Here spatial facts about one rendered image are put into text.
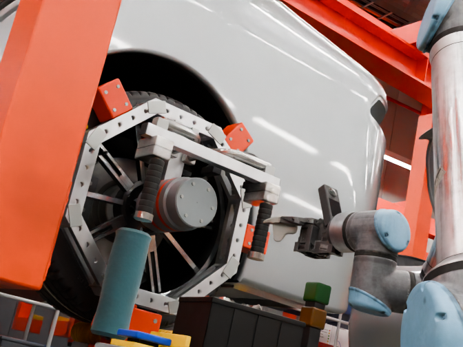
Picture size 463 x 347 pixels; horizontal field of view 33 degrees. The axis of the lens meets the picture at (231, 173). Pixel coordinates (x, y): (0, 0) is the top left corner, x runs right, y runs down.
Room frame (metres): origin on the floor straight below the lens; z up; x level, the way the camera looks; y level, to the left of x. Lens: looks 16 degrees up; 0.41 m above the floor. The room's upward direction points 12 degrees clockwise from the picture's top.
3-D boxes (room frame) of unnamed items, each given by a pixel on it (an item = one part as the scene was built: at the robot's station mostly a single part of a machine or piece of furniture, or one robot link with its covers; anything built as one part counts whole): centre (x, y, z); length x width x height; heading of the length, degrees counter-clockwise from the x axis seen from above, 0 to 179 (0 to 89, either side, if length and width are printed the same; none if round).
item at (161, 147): (1.79, 0.19, 0.93); 0.09 x 0.05 x 0.05; 34
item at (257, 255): (1.95, -0.11, 0.83); 0.04 x 0.04 x 0.16
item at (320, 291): (1.56, -0.22, 0.64); 0.04 x 0.04 x 0.04; 34
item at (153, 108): (2.05, 0.17, 0.85); 0.54 x 0.07 x 0.54; 124
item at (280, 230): (1.80, -0.14, 0.80); 0.09 x 0.03 x 0.06; 69
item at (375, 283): (1.62, -0.35, 0.69); 0.12 x 0.09 x 0.12; 93
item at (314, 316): (1.56, -0.22, 0.59); 0.04 x 0.04 x 0.04; 34
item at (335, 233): (1.69, -0.29, 0.81); 0.10 x 0.05 x 0.09; 124
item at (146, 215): (1.76, 0.18, 0.83); 0.04 x 0.04 x 0.16
